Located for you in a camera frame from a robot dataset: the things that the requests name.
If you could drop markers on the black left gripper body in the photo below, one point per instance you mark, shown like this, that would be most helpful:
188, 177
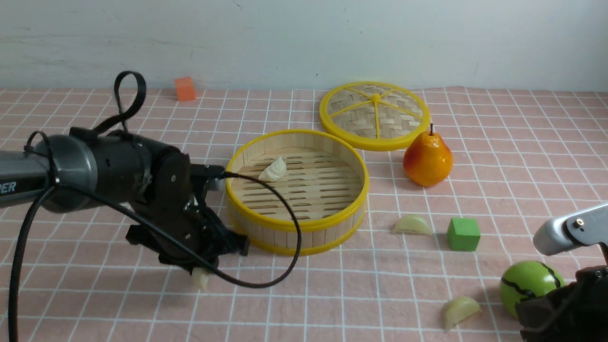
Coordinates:
175, 208

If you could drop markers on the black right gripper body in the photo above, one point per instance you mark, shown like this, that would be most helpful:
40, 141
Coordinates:
577, 312

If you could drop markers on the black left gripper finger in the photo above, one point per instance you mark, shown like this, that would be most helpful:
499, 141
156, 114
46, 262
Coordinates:
139, 235
236, 244

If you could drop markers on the white dumpling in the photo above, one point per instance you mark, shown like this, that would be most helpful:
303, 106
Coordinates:
201, 277
275, 171

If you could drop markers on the pale green dumpling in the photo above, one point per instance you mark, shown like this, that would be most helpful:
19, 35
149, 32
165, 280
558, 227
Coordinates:
459, 309
412, 224

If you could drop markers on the black and grey left robot arm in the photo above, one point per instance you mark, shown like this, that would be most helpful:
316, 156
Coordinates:
116, 167

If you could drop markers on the yellow rimmed bamboo steamer tray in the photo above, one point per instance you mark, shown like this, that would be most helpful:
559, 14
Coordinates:
326, 185

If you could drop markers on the yellow rimmed woven steamer lid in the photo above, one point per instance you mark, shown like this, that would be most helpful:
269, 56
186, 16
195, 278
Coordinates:
374, 116

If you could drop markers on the green toy watermelon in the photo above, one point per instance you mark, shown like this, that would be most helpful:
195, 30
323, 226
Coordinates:
526, 280

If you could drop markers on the orange foam cube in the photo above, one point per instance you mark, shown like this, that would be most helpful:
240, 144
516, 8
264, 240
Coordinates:
185, 89

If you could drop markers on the green foam cube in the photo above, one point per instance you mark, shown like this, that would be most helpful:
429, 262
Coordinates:
463, 234

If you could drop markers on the pink checkered tablecloth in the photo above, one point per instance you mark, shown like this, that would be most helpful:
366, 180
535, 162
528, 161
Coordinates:
520, 158

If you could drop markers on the orange toy pear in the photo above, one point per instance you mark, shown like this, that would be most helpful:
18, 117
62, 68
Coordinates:
428, 160

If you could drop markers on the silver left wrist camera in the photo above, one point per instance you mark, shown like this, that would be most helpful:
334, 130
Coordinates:
205, 177

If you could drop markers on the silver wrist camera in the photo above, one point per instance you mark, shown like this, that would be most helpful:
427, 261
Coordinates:
205, 177
583, 228

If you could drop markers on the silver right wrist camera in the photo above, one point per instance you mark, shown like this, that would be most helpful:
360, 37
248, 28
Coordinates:
583, 228

